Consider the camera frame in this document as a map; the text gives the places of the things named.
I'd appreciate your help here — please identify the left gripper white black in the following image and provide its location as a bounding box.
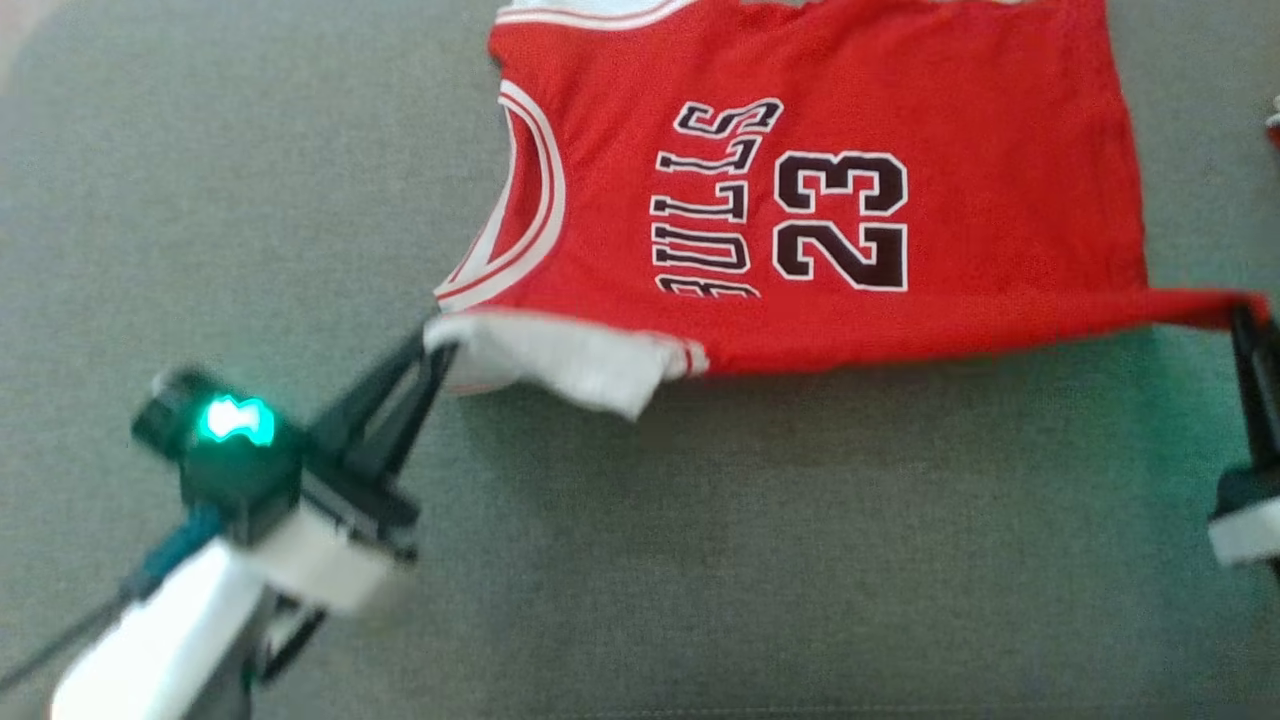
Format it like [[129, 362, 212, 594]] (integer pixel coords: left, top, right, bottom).
[[225, 327, 459, 616]]

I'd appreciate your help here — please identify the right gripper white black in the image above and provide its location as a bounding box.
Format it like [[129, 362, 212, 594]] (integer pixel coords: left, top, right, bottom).
[[1207, 303, 1280, 573]]

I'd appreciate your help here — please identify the red Bulls 23 jersey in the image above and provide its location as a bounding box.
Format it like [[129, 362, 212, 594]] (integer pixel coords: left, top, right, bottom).
[[425, 0, 1271, 421]]

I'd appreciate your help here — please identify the blue left gripper connector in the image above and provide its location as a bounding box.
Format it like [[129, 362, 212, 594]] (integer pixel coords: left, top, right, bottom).
[[122, 505, 226, 599]]

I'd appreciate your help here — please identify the grey sofa seat cushion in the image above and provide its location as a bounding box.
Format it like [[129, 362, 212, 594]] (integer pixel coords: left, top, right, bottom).
[[0, 0, 1280, 720]]

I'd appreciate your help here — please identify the thin black cable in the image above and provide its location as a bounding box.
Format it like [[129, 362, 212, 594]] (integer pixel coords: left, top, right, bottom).
[[0, 590, 131, 693]]

